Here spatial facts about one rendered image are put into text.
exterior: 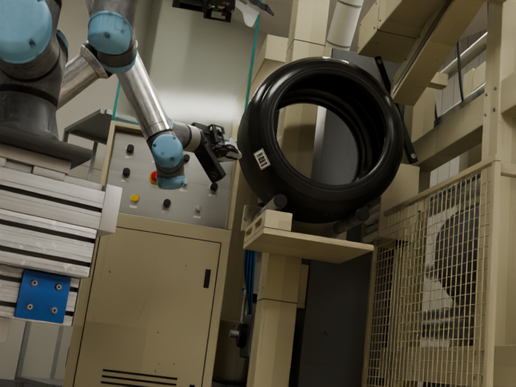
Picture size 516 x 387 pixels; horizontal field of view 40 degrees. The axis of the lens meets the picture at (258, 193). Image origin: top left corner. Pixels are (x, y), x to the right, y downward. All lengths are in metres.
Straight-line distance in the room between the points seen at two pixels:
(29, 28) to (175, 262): 1.69
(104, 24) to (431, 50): 1.56
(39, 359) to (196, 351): 3.11
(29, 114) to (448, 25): 1.59
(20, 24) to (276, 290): 1.60
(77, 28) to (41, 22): 5.03
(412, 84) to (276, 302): 0.96
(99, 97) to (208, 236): 3.49
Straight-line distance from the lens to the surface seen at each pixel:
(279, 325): 2.57
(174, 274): 2.78
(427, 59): 2.63
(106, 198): 1.36
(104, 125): 5.40
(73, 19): 6.29
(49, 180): 1.33
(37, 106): 1.36
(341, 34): 3.48
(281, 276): 2.59
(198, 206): 2.86
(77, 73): 2.00
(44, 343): 5.77
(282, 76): 2.37
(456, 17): 2.50
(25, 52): 1.25
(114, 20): 1.28
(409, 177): 2.75
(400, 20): 2.63
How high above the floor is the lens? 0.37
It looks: 14 degrees up
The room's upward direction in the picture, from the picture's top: 7 degrees clockwise
